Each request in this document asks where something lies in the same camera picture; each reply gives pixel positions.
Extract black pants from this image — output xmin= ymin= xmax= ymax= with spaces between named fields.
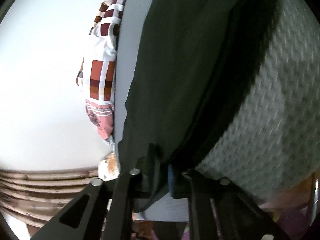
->
xmin=114 ymin=0 xmax=277 ymax=212

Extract floral orange cushion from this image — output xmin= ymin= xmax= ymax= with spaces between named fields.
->
xmin=98 ymin=153 xmax=120 ymax=181

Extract grey cloth under pillow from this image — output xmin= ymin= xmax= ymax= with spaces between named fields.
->
xmin=103 ymin=135 xmax=115 ymax=154

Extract brown striped curtain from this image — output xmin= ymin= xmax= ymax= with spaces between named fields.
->
xmin=1 ymin=168 xmax=98 ymax=228

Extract pink checkered pillow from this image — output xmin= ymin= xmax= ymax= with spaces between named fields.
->
xmin=76 ymin=0 xmax=126 ymax=142

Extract grey mesh mattress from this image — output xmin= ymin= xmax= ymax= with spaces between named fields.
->
xmin=111 ymin=0 xmax=320 ymax=223

